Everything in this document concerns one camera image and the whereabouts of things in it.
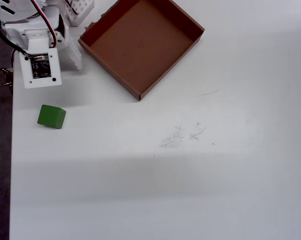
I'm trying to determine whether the green cube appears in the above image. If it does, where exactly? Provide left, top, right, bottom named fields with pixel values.
left=37, top=104, right=67, bottom=130

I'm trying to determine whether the brown cardboard box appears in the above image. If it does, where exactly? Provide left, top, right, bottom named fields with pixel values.
left=77, top=0, right=206, bottom=102

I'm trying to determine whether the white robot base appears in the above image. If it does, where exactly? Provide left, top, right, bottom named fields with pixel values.
left=65, top=0, right=96, bottom=27

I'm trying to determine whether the white camera mount with board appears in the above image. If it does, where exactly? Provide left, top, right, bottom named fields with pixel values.
left=18, top=28, right=63, bottom=90

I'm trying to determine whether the thin black camera cable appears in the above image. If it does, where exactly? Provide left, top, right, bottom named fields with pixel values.
left=0, top=26, right=33, bottom=58

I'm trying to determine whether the metal table clamp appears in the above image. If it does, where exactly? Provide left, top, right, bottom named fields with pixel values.
left=0, top=66, right=14, bottom=91

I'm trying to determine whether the red white black servo cable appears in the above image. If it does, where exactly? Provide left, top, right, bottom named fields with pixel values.
left=64, top=0, right=79, bottom=17
left=31, top=0, right=59, bottom=49

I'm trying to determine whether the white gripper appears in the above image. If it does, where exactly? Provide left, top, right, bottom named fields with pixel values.
left=1, top=14, right=82, bottom=72

